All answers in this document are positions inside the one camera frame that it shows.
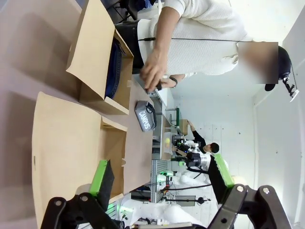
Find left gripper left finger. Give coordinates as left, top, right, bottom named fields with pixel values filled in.
left=41, top=159, right=120, bottom=229

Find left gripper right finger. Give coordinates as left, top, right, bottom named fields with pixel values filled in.
left=208, top=154, right=294, bottom=229

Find black stapler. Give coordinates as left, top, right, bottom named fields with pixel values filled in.
left=144, top=80, right=165, bottom=95

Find person in black sweater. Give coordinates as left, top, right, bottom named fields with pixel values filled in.
left=187, top=120, right=220, bottom=156

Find grey Campus pencil case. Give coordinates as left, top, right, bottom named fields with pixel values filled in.
left=134, top=100, right=157, bottom=133

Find black trousers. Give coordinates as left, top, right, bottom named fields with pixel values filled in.
left=114, top=20, right=146, bottom=74

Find person's blurred head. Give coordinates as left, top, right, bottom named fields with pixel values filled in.
left=237, top=42, right=293, bottom=92

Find person in white sweater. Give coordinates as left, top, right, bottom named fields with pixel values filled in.
left=137, top=0, right=253, bottom=77

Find person's left hand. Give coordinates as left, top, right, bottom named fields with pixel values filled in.
left=160, top=76, right=173, bottom=88

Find navy Campus pencil case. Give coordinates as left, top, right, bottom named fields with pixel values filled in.
left=104, top=39, right=123, bottom=99

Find person's right forearm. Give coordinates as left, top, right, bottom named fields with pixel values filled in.
left=152, top=0, right=184, bottom=54

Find white table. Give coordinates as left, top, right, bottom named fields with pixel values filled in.
left=152, top=89, right=173, bottom=160

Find small background cardboard box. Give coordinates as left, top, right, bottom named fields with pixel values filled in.
left=179, top=119, right=189, bottom=135

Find person's right hand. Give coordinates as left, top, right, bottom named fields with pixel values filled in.
left=140, top=49, right=169, bottom=93

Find brown cardboard box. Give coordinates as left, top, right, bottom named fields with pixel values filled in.
left=66, top=0, right=135, bottom=115
left=31, top=92, right=129, bottom=229

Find white head-mounted camera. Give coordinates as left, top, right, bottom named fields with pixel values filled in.
left=282, top=75, right=300, bottom=103

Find background robot black gripper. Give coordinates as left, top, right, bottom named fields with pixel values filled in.
left=171, top=139, right=212, bottom=172

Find thin black microphone cable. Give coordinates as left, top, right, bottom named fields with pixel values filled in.
left=138, top=37, right=241, bottom=43

